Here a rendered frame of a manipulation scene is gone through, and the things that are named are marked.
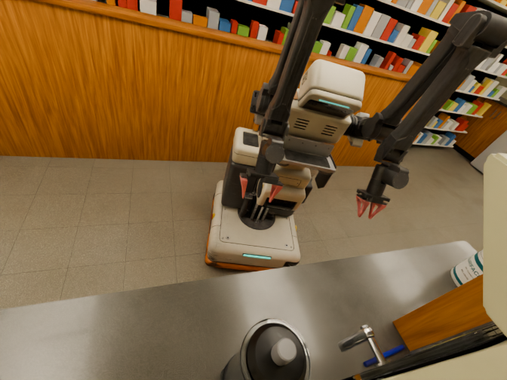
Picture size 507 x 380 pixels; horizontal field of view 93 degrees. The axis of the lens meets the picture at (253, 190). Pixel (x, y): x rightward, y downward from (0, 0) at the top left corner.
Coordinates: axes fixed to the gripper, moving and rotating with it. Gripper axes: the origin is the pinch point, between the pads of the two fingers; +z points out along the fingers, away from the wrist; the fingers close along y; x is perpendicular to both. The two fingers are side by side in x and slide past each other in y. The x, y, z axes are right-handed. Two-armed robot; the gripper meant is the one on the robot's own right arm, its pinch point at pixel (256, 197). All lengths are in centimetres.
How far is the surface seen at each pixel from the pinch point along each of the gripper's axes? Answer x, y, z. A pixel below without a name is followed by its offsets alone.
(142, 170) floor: 146, -73, 39
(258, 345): -52, -7, 5
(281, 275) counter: -19.7, 7.9, 16.0
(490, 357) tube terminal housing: -66, 6, -11
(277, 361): -54, -5, 5
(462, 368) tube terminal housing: -65, 6, -8
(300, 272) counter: -18.3, 14.2, 15.3
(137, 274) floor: 60, -49, 82
